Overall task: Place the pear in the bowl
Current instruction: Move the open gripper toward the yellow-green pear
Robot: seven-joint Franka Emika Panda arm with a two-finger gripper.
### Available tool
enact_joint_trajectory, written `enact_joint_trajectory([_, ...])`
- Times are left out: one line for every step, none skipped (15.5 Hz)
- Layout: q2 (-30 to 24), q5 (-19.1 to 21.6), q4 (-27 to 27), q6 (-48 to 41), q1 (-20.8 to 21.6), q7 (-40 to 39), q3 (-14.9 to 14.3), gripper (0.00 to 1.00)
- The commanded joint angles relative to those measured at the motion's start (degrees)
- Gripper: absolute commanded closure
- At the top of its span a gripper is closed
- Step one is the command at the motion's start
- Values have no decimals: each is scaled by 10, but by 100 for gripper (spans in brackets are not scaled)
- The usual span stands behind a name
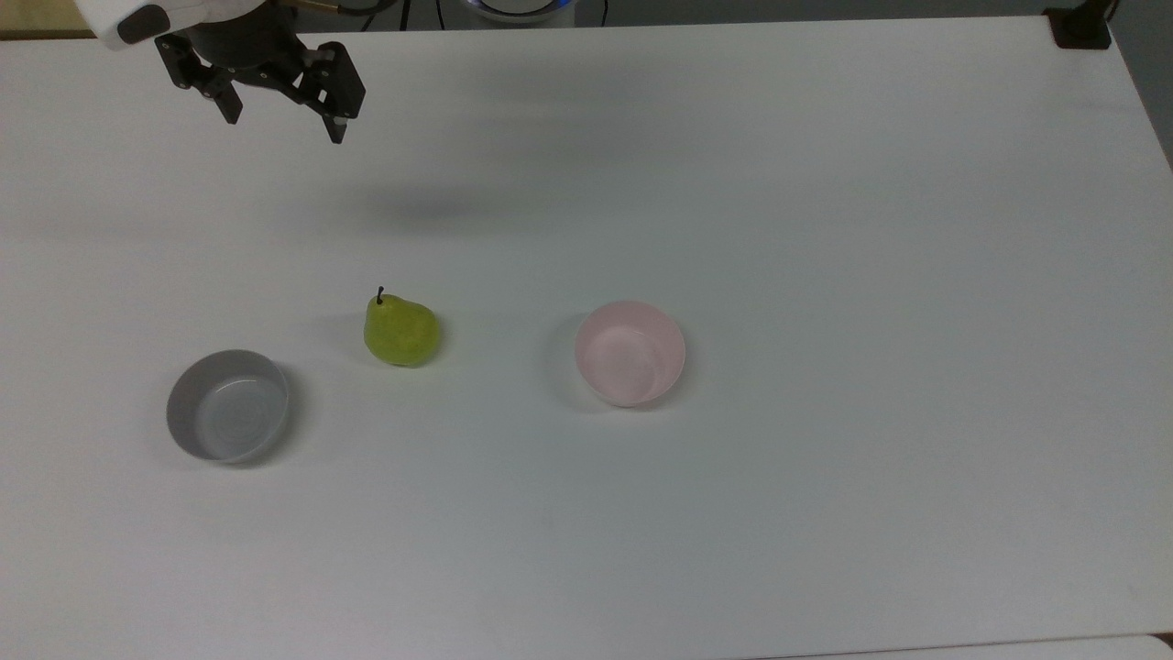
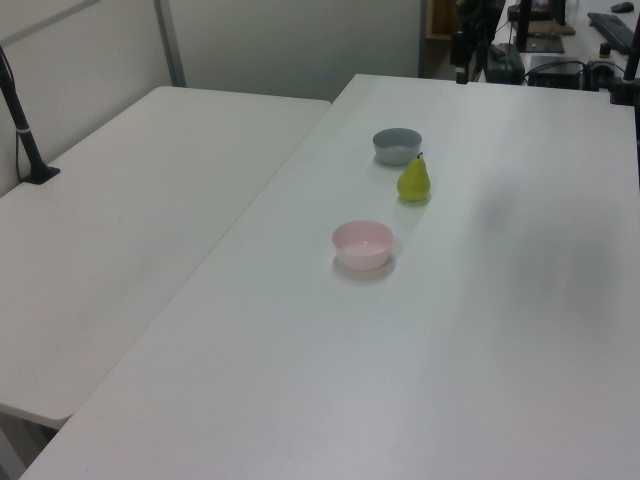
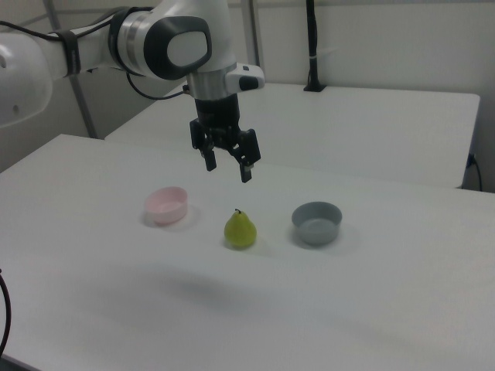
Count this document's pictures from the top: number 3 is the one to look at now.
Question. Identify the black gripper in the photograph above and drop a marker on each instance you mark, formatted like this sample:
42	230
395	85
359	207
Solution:
220	116

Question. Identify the green pear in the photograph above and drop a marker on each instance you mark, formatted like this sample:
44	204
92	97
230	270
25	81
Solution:
239	232

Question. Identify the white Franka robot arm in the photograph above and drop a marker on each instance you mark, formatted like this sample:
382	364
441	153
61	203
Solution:
185	46

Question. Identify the pink plastic bowl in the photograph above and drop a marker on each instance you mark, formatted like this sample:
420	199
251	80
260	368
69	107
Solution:
166	206

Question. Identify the grey plastic bowl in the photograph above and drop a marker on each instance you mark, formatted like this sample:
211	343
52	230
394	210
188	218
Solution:
317	228

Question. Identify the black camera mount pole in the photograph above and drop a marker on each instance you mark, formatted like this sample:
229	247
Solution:
312	46

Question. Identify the grey metal partition post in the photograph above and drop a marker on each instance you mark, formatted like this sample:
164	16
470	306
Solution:
79	96

